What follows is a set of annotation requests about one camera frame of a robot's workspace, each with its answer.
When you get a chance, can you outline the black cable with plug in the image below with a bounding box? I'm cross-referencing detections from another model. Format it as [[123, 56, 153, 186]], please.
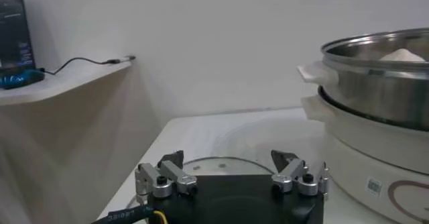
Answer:
[[42, 54, 137, 76]]

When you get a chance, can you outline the white electric cooker pot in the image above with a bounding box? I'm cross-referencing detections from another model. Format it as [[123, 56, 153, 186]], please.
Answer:
[[300, 86, 429, 224]]

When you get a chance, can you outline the blue device stand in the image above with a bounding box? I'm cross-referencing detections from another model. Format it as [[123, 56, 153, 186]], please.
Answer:
[[0, 67, 46, 91]]

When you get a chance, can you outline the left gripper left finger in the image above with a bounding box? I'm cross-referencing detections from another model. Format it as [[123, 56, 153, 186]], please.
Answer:
[[135, 150, 198, 205]]

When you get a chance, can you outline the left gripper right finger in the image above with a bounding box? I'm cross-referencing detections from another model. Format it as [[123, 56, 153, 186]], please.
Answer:
[[270, 150, 331, 200]]

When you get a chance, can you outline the round glass lid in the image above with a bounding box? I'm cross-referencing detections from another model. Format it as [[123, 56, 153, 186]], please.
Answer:
[[125, 156, 276, 213]]

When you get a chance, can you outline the dark laptop screen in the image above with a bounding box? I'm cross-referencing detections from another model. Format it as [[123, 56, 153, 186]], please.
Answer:
[[0, 0, 37, 70]]

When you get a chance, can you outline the white steamed baozi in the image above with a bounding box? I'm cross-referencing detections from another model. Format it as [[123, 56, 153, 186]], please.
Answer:
[[379, 48, 427, 63]]

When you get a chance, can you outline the stainless steel steamer basket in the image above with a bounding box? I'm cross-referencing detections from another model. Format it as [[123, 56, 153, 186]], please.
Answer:
[[296, 27, 429, 132]]

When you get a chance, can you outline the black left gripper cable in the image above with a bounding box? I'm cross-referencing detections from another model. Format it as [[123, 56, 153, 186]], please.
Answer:
[[90, 205, 169, 224]]

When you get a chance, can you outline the white side desk with legs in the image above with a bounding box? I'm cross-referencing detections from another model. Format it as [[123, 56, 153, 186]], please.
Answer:
[[0, 59, 135, 107]]

